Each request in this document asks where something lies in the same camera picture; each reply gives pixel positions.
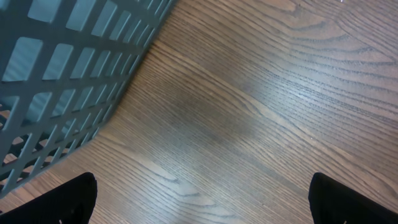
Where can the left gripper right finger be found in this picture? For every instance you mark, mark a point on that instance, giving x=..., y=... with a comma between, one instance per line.
x=334, y=203

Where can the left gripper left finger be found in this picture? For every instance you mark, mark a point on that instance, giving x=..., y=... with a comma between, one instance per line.
x=72, y=202

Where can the grey plastic shopping basket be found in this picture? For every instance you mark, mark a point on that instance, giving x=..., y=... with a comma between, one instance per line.
x=64, y=68

